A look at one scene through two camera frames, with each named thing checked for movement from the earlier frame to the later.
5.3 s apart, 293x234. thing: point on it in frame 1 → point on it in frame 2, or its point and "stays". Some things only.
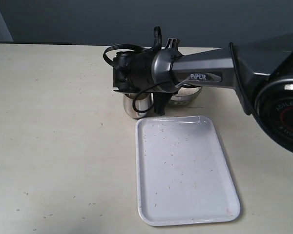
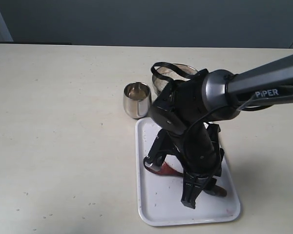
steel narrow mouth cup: x=143 y=102 stays
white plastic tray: x=182 y=176 stays
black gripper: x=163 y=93 → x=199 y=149
